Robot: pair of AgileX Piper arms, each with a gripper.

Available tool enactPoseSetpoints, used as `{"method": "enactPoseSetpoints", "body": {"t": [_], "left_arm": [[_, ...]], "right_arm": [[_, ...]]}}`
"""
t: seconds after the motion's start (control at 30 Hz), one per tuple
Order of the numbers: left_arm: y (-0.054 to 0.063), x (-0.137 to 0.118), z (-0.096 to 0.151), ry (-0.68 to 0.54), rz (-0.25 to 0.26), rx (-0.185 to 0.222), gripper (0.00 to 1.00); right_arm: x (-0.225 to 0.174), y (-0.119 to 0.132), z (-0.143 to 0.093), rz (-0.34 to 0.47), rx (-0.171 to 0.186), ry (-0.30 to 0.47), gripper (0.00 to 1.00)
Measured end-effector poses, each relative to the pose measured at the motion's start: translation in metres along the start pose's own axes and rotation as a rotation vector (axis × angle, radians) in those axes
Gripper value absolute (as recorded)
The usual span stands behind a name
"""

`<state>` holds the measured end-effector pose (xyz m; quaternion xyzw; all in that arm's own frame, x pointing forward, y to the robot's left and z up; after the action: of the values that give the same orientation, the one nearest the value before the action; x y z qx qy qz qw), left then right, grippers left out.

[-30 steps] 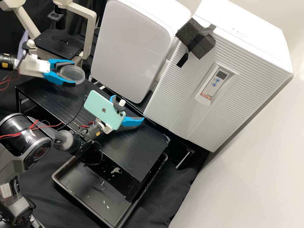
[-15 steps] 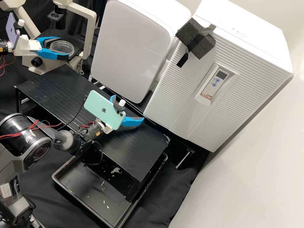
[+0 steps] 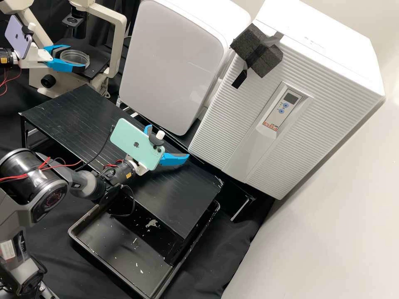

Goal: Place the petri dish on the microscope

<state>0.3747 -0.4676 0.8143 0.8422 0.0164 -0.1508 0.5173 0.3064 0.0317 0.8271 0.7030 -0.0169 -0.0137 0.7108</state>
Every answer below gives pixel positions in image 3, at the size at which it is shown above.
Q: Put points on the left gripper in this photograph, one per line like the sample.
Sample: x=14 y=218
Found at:
x=32 y=59

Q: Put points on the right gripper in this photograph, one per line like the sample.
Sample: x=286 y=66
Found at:
x=141 y=171

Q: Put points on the petri dish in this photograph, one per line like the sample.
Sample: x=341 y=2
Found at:
x=73 y=56

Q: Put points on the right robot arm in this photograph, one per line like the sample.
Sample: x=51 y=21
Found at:
x=28 y=183

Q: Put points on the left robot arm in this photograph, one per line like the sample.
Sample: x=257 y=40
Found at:
x=7 y=57

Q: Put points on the cream microscope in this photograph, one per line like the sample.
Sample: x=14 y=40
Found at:
x=118 y=28

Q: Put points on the black platform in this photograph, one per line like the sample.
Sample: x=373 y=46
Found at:
x=78 y=124
x=227 y=187

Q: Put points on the white box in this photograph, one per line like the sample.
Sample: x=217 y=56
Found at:
x=174 y=62

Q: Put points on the black tray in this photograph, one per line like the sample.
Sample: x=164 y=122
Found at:
x=103 y=236

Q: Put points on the incubator door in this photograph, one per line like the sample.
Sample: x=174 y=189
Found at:
x=327 y=124

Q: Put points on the white incubator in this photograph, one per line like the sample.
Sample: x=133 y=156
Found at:
x=311 y=18

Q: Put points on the right wrist camera phone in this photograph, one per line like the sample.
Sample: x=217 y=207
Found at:
x=134 y=143

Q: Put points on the wrist camera phone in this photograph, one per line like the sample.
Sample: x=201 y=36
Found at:
x=134 y=143
x=17 y=37

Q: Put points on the left wrist camera phone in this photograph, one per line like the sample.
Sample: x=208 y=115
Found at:
x=17 y=37

